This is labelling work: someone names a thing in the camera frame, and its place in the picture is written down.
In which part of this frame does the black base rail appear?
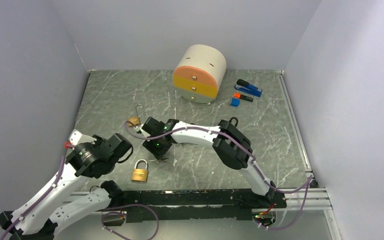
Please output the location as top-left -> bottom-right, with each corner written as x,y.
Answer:
105,188 -> 287,223

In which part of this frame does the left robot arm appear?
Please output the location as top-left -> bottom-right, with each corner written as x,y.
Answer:
0,129 -> 134,240

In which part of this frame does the silver key bunch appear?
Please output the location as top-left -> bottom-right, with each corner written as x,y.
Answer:
149,158 -> 168,164

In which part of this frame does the long shackle brass padlock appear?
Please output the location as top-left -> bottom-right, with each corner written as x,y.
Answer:
127,103 -> 146,128

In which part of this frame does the orange black highlighter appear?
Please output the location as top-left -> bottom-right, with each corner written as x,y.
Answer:
233,93 -> 254,102

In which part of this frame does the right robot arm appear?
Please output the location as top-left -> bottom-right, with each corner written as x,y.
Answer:
135,117 -> 275,208

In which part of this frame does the round mini drawer cabinet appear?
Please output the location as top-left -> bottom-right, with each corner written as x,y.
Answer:
172,44 -> 227,104

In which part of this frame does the blue cube block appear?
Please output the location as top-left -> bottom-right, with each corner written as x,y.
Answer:
230,97 -> 240,107

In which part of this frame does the black padlock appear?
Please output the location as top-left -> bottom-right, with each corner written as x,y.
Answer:
228,116 -> 239,127

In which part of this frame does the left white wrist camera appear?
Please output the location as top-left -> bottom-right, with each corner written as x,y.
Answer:
64,129 -> 89,149

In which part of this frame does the blue black stapler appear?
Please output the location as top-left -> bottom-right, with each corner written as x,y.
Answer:
234,79 -> 263,97

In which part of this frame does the short shackle brass padlock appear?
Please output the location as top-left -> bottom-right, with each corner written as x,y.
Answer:
130,159 -> 149,183

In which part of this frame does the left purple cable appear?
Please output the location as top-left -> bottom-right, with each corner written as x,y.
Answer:
0,153 -> 160,240

